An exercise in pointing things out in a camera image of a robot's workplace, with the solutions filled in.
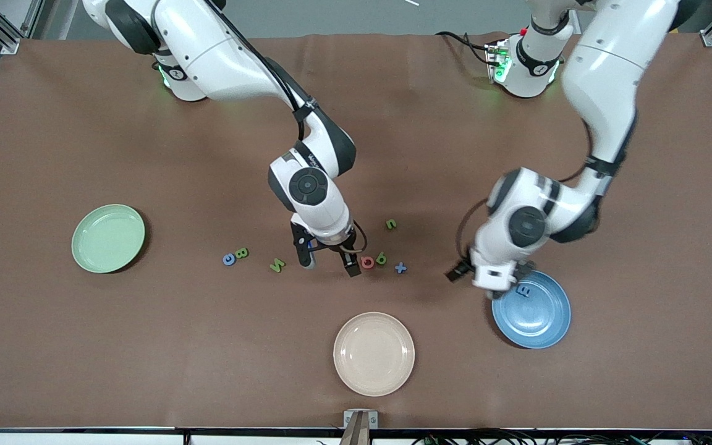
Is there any blue plate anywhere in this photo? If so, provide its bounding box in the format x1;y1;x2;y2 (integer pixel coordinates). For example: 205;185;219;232
491;269;572;350

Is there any beige plate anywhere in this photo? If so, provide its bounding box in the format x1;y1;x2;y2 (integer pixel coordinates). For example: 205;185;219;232
333;311;416;397

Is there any brown table cover sheet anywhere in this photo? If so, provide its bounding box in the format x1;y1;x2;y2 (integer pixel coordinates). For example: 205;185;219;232
0;32;712;431

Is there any light green plate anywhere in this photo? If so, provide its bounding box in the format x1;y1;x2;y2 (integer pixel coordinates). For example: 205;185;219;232
71;204;146;274

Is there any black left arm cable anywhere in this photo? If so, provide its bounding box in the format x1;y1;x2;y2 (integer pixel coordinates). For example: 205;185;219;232
455;117;595;268

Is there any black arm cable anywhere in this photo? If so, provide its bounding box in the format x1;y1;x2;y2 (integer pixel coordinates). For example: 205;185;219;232
205;0;369;255
455;117;595;268

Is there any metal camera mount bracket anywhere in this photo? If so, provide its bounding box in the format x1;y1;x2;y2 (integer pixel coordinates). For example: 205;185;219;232
341;409;379;445

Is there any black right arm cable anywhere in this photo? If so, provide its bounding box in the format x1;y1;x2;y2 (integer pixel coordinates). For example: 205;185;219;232
205;0;369;255

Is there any metal base bracket with LEDs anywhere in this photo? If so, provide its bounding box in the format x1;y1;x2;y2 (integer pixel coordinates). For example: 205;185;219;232
486;40;512;84

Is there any black base power cable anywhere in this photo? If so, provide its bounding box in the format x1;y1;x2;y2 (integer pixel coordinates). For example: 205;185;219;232
435;31;496;66

